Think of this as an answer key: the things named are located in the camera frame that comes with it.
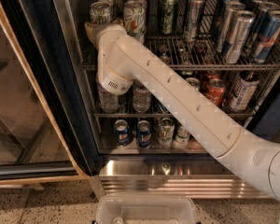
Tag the open glass fridge door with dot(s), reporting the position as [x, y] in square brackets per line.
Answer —
[45, 133]

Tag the clear plastic bin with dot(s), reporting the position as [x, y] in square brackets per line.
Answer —
[145, 209]

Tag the blue Red Bull can front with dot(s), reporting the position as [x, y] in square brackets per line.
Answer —
[267, 37]

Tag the blue Pepsi can middle shelf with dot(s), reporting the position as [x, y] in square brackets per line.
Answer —
[162, 108]

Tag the green Sprite can middle shelf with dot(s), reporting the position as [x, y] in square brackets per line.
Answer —
[194, 82]

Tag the right water bottle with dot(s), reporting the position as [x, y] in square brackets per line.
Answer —
[141, 97]

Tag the white tilted can middle shelf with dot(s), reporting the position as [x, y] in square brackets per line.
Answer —
[242, 91]

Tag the second row left 7up can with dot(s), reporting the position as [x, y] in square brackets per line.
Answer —
[113, 7]

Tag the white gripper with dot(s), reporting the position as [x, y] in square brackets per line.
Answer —
[106, 31]

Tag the top wire shelf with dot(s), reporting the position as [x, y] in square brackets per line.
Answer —
[184, 55]

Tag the left Pepsi can bottom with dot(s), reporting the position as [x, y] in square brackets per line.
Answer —
[122, 133]

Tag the green tall can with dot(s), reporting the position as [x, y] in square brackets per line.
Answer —
[168, 16]

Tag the front silver Red Bull can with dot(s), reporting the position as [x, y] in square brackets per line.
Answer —
[241, 24]

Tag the pepsi can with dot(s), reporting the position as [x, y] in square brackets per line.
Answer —
[122, 133]
[143, 133]

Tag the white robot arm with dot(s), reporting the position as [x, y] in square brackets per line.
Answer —
[122, 60]

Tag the silver striped tall can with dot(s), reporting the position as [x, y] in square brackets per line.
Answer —
[193, 19]

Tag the silver red bull can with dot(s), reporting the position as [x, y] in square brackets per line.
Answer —
[231, 8]
[241, 24]

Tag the right Pepsi can bottom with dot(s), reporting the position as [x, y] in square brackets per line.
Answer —
[143, 133]

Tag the red Coca-Cola can middle shelf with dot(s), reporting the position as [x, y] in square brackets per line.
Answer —
[215, 89]

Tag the left 7up can bottom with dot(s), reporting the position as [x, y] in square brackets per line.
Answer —
[166, 131]

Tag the right 7up can bottom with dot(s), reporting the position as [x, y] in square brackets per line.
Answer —
[182, 134]

